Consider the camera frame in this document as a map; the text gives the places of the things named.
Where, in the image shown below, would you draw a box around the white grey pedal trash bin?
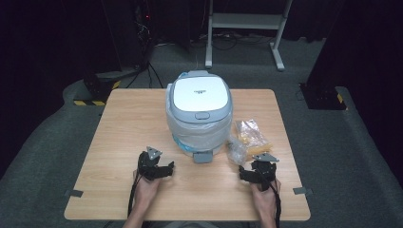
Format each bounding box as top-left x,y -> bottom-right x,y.
164,69 -> 235,164

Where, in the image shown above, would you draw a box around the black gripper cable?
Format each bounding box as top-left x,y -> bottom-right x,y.
267,177 -> 283,228
126,172 -> 143,220

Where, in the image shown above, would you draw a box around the white trash bag liner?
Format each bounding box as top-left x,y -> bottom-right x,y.
165,104 -> 234,154

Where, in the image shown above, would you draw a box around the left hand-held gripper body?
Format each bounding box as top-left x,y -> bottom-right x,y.
137,145 -> 164,181

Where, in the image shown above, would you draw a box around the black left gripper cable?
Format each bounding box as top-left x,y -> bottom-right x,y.
126,172 -> 143,220

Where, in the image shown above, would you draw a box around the person's right hand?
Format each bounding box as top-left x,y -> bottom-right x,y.
250,179 -> 282,217

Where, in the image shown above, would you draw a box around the person's left hand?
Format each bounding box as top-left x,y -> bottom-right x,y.
133,170 -> 162,207

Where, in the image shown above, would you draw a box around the grey tape piece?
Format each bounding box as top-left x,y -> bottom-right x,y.
64,188 -> 85,199
292,186 -> 314,196

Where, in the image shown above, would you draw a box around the clear plastic bag yellow contents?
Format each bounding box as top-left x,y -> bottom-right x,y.
225,119 -> 274,166

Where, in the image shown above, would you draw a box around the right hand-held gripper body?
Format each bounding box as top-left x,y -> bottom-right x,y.
250,152 -> 280,192

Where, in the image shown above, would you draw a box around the black base yellow striped tape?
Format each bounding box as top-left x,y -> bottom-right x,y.
72,69 -> 122,107
298,82 -> 349,111

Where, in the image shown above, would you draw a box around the black floor cables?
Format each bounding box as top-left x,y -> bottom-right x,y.
189,29 -> 277,51

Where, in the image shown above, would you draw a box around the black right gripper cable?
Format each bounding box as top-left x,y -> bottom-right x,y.
267,177 -> 283,228

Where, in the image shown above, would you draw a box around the white metal stand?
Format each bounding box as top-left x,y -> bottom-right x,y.
204,0 -> 295,72

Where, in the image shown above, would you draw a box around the black equipment rack with wires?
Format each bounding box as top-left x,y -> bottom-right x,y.
101,0 -> 165,89

